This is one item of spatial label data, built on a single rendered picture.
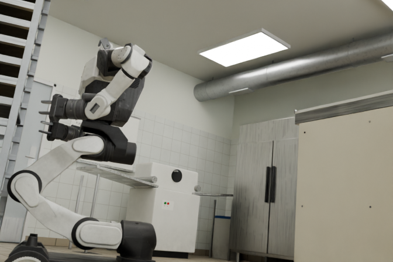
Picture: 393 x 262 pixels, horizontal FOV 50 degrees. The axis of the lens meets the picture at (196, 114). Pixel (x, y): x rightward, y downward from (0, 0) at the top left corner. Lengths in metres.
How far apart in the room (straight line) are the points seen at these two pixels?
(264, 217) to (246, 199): 0.41
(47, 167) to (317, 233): 1.20
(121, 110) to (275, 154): 4.23
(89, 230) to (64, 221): 0.12
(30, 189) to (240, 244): 4.65
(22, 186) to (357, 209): 1.36
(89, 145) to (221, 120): 5.98
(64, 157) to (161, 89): 5.09
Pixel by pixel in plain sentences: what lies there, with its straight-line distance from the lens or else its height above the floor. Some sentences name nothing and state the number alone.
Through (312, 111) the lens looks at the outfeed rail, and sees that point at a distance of 1.89.
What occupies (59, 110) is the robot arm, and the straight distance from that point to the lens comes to 1.87.
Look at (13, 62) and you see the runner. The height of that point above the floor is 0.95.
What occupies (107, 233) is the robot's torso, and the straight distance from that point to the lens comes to 2.02.
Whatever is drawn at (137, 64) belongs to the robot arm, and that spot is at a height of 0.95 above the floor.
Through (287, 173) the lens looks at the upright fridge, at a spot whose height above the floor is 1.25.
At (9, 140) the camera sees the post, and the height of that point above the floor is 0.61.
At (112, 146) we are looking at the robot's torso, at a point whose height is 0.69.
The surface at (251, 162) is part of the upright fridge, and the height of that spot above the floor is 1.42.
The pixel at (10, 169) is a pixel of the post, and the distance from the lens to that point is 2.32.
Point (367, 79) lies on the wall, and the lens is 6.76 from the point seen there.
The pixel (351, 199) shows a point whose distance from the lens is 1.68.
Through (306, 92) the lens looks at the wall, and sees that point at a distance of 7.24.
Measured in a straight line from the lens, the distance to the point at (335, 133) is 1.77.
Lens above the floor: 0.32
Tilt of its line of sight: 16 degrees up
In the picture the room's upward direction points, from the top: 6 degrees clockwise
